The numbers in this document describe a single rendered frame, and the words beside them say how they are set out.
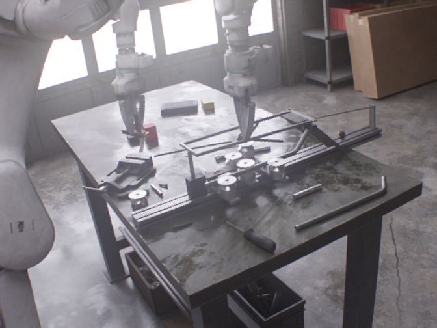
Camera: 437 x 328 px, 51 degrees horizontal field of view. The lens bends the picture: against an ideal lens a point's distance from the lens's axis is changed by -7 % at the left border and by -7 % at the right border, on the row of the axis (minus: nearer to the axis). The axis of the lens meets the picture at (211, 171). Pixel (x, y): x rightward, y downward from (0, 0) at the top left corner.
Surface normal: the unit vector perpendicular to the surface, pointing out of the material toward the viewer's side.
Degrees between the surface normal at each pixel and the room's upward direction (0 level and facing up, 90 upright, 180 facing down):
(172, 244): 0
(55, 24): 108
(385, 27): 82
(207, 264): 0
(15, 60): 104
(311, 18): 90
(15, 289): 90
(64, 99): 90
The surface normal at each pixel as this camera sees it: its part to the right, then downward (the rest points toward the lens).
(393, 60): 0.47, 0.20
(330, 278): -0.12, -0.89
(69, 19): 0.20, 0.61
